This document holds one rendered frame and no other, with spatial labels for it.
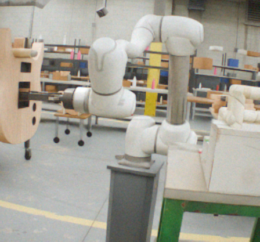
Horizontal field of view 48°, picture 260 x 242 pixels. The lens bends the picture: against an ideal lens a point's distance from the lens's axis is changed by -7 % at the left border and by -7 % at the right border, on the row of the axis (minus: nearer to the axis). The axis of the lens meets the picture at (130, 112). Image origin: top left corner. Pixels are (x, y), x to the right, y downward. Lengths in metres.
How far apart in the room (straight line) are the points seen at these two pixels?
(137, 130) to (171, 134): 0.19
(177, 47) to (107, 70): 0.58
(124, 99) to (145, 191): 0.79
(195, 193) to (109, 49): 0.47
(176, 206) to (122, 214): 0.97
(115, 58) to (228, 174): 0.46
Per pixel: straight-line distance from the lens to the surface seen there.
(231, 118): 0.79
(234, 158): 0.80
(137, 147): 1.70
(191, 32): 1.42
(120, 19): 12.34
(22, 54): 1.08
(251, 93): 0.80
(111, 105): 1.02
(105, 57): 0.92
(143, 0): 12.39
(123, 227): 1.84
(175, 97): 1.55
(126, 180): 1.72
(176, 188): 0.82
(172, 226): 0.88
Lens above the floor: 1.22
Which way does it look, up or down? 7 degrees down
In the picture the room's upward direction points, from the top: 5 degrees clockwise
